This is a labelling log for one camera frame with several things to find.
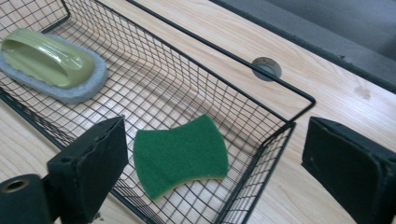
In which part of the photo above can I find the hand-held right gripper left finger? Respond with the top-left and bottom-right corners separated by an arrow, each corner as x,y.
46,115 -> 130,224

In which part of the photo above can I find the black wire mesh basket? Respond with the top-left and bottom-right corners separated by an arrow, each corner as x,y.
0,0 -> 318,224

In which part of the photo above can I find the green scrub brush with handle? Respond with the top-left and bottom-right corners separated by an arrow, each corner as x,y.
0,27 -> 109,105

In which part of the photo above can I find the grey table cable grommet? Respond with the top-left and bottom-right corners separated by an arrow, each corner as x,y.
250,56 -> 283,83

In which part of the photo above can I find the green and yellow sponge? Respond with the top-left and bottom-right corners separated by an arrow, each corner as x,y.
133,113 -> 230,202

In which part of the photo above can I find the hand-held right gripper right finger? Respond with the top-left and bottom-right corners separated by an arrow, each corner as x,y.
300,116 -> 396,224

